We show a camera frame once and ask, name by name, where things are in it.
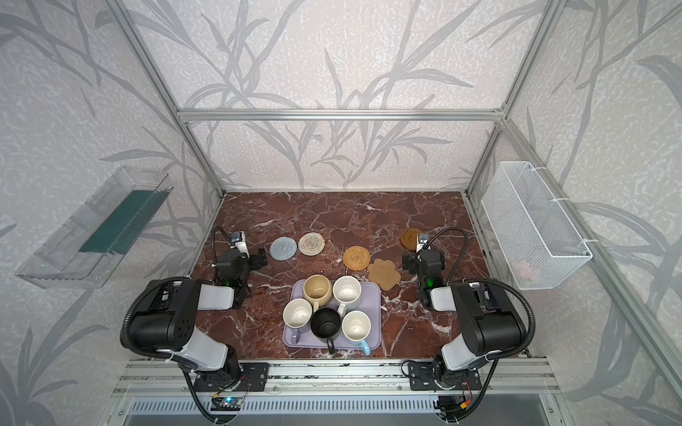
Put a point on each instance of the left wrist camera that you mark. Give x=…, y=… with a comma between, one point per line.
x=237, y=241

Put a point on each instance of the brown wooden round coaster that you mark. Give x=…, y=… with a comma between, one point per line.
x=409, y=238

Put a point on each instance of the green circuit board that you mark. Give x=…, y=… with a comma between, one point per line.
x=227, y=403

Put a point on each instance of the white mug purple handle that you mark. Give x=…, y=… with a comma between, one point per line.
x=296, y=314

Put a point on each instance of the clear plastic wall bin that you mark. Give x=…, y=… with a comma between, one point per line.
x=86, y=250

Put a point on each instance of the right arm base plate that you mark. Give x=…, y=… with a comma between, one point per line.
x=426, y=376

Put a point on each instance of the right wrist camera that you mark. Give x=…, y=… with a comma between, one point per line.
x=422, y=241

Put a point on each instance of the blue-grey round coaster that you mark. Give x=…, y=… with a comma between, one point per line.
x=283, y=248

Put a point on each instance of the aluminium mounting rail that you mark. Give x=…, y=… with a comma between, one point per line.
x=332, y=377

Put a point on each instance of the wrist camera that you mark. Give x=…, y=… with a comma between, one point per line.
x=422, y=241
x=237, y=241

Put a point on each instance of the pink object in basket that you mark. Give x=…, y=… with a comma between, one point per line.
x=525, y=271

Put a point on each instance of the black mug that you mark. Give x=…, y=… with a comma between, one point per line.
x=325, y=325

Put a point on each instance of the lavender tray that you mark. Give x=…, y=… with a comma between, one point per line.
x=370, y=304

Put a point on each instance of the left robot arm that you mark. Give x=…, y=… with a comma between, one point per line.
x=161, y=321

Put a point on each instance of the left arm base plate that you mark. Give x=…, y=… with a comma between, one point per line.
x=248, y=377

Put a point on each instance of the cork paw-shaped coaster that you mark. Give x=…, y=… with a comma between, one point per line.
x=384, y=274

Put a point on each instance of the white wire mesh basket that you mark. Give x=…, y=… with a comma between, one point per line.
x=530, y=224

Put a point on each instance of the beige ceramic mug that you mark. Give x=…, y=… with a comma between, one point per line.
x=318, y=291

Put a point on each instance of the white patterned round coaster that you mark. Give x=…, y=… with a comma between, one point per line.
x=311, y=244

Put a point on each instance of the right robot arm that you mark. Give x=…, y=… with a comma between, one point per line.
x=495, y=320

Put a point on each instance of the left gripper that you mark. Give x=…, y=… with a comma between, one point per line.
x=256, y=258

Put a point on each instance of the white speckled mug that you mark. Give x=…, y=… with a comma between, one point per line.
x=347, y=291

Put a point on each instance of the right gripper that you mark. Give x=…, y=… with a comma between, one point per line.
x=411, y=264

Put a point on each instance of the woven rattan round coaster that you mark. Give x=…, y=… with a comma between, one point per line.
x=357, y=258

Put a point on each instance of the white mug blue outside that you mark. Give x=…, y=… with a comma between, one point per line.
x=356, y=327

